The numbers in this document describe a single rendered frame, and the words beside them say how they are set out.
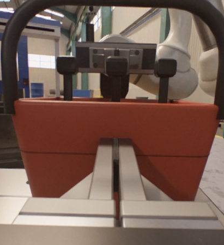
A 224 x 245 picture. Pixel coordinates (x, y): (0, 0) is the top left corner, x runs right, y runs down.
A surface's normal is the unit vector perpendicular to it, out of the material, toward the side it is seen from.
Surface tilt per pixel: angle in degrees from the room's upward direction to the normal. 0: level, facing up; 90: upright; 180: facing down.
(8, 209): 0
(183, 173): 97
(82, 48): 102
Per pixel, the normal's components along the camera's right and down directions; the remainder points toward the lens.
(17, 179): 0.03, -0.99
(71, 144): 0.00, 0.28
